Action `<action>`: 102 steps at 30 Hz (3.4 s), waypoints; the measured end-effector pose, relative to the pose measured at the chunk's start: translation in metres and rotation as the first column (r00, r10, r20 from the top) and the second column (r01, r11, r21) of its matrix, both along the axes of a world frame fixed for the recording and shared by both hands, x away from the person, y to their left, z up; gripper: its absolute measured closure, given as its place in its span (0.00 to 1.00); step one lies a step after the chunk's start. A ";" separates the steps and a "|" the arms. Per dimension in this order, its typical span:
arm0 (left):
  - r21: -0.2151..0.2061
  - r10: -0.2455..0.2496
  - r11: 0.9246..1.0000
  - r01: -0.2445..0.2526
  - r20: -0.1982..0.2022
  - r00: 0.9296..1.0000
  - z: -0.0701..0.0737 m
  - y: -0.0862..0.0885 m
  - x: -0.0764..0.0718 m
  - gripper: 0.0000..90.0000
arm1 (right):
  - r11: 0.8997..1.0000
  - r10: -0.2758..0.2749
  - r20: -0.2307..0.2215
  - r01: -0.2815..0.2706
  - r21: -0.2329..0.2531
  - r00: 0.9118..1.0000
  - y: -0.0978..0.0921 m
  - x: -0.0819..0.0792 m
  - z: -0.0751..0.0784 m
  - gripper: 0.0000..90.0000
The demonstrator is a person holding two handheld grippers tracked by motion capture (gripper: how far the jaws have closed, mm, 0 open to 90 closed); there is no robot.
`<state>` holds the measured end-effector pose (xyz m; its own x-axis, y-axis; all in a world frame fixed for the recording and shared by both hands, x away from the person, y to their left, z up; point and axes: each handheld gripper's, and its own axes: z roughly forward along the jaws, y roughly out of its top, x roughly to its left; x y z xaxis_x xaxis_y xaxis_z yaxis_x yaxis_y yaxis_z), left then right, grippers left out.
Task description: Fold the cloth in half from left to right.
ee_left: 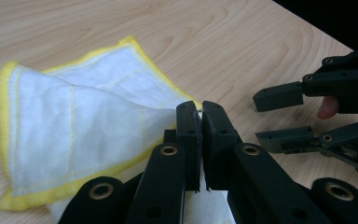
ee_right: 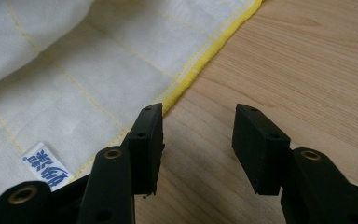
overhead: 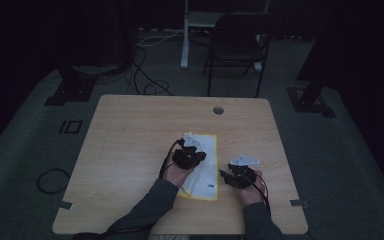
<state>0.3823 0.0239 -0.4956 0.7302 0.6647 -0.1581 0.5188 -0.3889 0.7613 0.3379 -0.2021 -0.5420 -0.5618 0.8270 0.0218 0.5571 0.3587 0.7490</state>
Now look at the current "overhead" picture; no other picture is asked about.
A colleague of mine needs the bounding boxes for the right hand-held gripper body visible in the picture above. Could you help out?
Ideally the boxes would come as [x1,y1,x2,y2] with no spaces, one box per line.
[226,153,262,190]

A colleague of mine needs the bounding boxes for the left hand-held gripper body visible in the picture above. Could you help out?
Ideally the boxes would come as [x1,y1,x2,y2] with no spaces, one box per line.
[172,134,202,170]

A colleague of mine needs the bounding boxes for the white cloth with yellow edge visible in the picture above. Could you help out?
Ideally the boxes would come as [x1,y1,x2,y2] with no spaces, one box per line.
[177,132,220,202]

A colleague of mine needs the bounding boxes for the person's left hand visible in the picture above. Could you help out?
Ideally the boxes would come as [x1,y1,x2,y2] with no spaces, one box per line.
[162,155,197,189]

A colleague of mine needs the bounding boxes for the person's right hand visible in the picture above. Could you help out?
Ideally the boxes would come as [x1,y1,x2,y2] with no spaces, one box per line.
[239,169,268,206]

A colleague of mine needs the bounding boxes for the grey tape strip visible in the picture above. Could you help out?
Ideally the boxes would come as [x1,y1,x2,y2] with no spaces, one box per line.
[56,199,75,211]
[289,198,310,208]

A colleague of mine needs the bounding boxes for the black stand with flat base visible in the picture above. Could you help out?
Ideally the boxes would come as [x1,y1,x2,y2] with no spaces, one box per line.
[286,0,337,119]
[44,63,98,107]

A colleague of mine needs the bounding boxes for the black folding chair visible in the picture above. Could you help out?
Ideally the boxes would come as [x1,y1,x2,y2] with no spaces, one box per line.
[202,12,283,99]

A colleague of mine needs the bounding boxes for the grey round stand base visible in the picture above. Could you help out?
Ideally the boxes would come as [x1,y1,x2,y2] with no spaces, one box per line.
[71,62,128,77]

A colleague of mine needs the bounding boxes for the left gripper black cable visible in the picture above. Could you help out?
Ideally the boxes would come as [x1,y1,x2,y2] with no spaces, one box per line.
[158,137,185,180]

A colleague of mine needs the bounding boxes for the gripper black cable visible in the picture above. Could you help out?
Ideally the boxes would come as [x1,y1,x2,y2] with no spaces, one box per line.
[246,172,272,215]
[158,137,185,180]

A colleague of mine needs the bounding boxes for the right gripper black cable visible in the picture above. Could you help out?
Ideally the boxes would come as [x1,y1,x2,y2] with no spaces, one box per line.
[246,172,272,215]

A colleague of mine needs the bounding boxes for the black floor cables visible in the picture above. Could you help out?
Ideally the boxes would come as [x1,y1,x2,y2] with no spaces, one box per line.
[123,45,174,97]

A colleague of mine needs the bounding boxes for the white desk frame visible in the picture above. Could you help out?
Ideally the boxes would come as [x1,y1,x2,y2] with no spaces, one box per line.
[180,0,272,73]

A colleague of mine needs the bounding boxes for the white floor cable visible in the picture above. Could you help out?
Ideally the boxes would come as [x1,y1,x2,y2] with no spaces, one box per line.
[135,28,185,48]

